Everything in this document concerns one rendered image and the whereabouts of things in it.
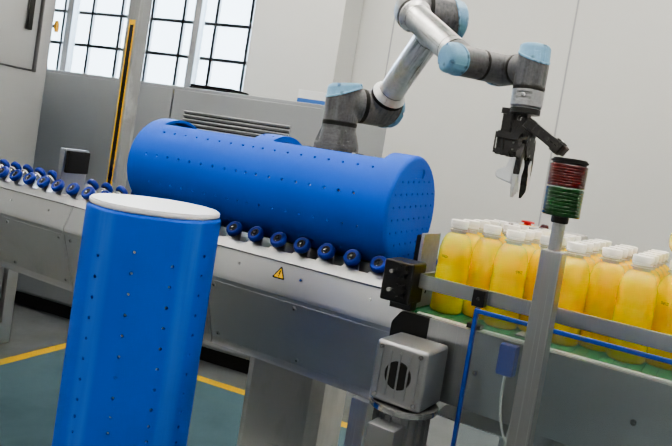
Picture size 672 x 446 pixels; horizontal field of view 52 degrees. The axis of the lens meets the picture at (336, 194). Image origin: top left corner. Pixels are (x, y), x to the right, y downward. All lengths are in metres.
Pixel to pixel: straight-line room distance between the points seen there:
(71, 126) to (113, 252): 2.96
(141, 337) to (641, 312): 0.97
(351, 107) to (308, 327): 0.81
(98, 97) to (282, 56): 1.25
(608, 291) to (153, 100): 3.01
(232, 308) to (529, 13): 3.20
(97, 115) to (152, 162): 2.20
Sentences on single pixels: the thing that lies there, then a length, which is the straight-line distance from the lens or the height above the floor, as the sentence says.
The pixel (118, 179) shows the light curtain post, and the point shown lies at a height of 0.97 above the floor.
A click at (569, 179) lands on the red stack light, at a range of 1.23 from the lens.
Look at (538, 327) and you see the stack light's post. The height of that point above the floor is 0.97.
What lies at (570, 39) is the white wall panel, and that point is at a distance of 4.55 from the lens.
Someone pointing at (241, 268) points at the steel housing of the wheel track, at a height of 0.87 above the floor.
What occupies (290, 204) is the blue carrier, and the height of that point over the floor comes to 1.06.
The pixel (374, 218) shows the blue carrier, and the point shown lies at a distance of 1.63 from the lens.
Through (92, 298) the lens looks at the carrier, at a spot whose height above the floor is 0.84.
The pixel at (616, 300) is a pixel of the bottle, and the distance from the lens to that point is 1.47.
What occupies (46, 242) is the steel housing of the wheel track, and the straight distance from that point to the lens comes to 2.46.
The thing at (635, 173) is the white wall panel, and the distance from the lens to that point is 4.44.
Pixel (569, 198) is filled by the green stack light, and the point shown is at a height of 1.19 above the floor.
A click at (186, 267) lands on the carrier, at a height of 0.93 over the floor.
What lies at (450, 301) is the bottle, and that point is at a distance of 1.54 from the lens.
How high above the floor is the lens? 1.20
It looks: 3 degrees down
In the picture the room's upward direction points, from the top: 9 degrees clockwise
